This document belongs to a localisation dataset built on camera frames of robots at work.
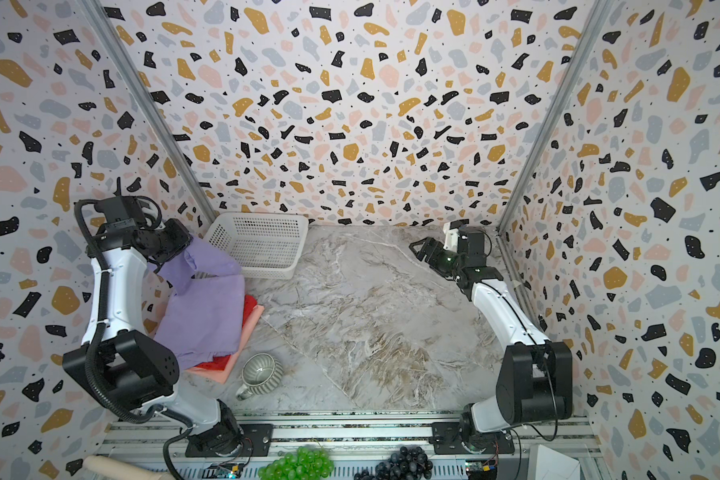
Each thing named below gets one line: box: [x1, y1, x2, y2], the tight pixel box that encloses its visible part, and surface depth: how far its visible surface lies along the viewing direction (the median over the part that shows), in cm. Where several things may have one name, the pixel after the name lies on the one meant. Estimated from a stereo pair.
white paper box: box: [527, 444, 581, 480], surface depth 69 cm
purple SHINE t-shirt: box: [148, 236, 244, 314], surface depth 92 cm
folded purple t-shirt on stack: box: [155, 274, 245, 369], surface depth 89 cm
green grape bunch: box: [258, 446, 334, 480], surface depth 69 cm
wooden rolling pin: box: [82, 455, 173, 480], surface depth 70 cm
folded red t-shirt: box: [195, 294, 258, 371], surface depth 85 cm
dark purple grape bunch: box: [353, 446, 433, 480], surface depth 69 cm
